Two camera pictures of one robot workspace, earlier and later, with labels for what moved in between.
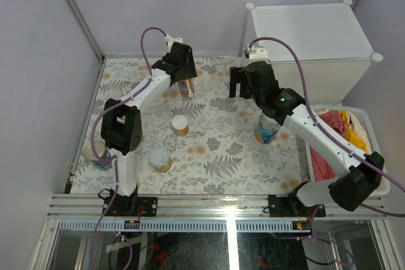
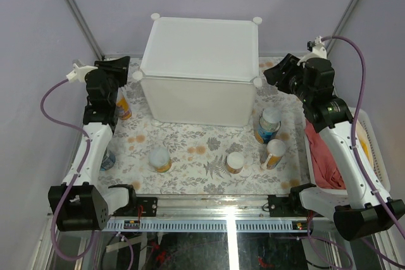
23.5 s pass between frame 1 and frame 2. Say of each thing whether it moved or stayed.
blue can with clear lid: stayed
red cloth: stayed
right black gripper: moved
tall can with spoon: moved
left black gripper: moved
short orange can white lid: moved
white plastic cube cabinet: moved
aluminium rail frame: stayed
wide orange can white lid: stayed
